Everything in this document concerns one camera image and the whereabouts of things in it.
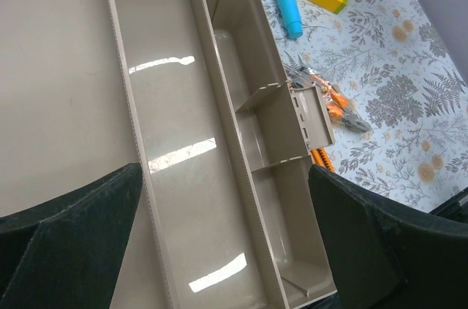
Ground orange utility knife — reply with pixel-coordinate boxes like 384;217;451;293
311;148;335;172

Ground floral table mat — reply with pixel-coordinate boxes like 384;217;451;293
262;0;467;212

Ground taupe plastic tool box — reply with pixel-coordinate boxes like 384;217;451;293
1;0;336;308

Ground orange handled pliers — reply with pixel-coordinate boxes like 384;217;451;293
284;66;372;134

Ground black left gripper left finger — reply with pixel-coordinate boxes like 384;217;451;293
1;163;143;308

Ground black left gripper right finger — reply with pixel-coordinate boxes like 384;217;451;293
309;165;467;308

